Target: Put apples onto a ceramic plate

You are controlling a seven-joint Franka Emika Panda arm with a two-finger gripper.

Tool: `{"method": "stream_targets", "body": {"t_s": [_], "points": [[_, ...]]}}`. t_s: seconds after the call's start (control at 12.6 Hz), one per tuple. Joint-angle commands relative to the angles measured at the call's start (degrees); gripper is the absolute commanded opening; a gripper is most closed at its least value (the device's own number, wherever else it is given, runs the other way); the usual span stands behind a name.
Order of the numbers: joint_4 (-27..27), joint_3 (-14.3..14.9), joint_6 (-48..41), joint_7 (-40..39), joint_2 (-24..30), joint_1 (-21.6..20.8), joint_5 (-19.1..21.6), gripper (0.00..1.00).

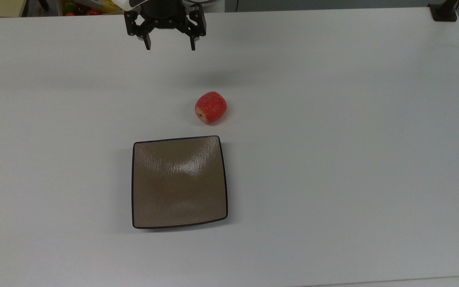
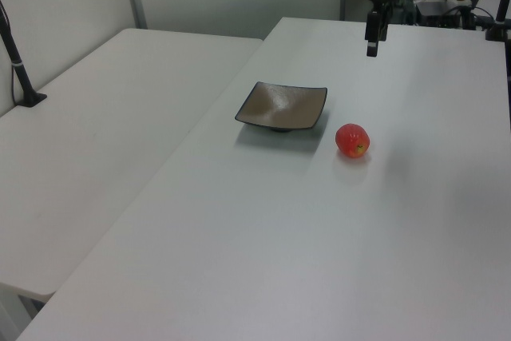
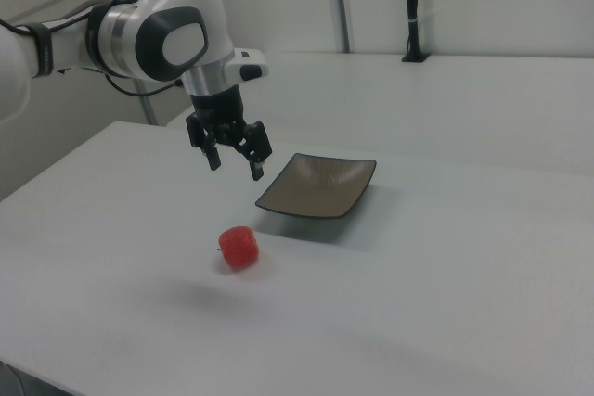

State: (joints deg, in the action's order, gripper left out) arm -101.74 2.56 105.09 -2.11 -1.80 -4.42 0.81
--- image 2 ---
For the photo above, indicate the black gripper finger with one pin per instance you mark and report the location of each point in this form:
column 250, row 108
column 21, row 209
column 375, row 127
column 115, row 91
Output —
column 372, row 33
column 383, row 25

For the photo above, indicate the red apple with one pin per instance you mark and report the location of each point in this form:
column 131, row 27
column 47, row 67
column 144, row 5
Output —
column 351, row 139

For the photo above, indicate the brown square ceramic plate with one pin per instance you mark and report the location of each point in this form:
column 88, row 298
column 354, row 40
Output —
column 279, row 107

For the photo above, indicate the grey metal device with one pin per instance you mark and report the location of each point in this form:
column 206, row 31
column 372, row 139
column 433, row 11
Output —
column 435, row 7

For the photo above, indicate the black stand with white band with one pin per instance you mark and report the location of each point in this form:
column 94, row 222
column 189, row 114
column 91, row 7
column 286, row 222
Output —
column 501, row 9

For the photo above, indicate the black camera stand with base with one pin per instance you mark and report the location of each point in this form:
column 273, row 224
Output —
column 18, row 65

